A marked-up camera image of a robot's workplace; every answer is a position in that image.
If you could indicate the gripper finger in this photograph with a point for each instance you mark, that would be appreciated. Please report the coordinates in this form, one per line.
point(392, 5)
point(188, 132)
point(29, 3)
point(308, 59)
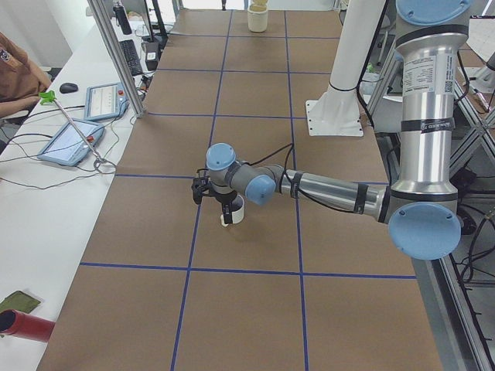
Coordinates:
point(226, 217)

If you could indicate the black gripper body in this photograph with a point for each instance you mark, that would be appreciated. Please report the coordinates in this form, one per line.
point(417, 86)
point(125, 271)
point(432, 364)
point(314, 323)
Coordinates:
point(223, 199)

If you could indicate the white mug with handle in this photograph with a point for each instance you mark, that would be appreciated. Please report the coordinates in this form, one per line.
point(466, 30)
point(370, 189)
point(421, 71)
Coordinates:
point(236, 214)

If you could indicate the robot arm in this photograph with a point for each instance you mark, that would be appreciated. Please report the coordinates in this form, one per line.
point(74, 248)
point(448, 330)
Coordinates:
point(419, 207)

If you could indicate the brown paper table cover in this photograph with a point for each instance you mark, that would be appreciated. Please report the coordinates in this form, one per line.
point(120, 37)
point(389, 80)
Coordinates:
point(162, 285)

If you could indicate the upper teach pendant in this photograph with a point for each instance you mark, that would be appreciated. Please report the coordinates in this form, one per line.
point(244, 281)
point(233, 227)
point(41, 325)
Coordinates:
point(105, 102)

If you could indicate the teach pendant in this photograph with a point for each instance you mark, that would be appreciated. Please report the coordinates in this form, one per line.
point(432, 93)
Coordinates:
point(67, 147)
point(105, 102)

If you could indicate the lower teach pendant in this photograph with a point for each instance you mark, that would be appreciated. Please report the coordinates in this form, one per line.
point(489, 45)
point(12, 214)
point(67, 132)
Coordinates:
point(67, 147)

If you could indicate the black keyboard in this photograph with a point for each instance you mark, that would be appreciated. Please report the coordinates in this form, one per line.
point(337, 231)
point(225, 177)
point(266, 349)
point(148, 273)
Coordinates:
point(131, 57)

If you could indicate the cream plastic basket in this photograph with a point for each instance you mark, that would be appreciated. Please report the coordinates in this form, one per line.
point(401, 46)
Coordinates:
point(257, 16)

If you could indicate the black computer mouse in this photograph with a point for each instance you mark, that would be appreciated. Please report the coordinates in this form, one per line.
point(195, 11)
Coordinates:
point(68, 88)

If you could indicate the metal rod green clip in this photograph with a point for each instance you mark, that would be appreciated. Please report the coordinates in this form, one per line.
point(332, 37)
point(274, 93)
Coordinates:
point(100, 164)

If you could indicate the black water bottle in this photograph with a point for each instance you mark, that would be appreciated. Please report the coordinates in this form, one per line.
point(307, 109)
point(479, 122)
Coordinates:
point(121, 16)

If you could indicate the green bean bag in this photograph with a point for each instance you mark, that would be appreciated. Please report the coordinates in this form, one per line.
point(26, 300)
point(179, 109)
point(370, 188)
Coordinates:
point(19, 301)

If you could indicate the seated person brown shirt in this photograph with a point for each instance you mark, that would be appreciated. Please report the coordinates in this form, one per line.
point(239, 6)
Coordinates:
point(21, 79)

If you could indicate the red bottle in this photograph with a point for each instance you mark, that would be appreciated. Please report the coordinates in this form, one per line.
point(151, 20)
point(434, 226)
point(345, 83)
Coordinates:
point(26, 326)

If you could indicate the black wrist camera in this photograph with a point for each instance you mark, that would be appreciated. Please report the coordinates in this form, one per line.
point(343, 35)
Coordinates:
point(201, 185)

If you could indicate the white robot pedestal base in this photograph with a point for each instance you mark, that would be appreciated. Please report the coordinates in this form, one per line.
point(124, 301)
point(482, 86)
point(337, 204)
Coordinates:
point(336, 112)

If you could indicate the aluminium frame post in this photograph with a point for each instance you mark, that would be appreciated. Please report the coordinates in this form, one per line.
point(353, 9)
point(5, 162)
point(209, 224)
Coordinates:
point(111, 42)

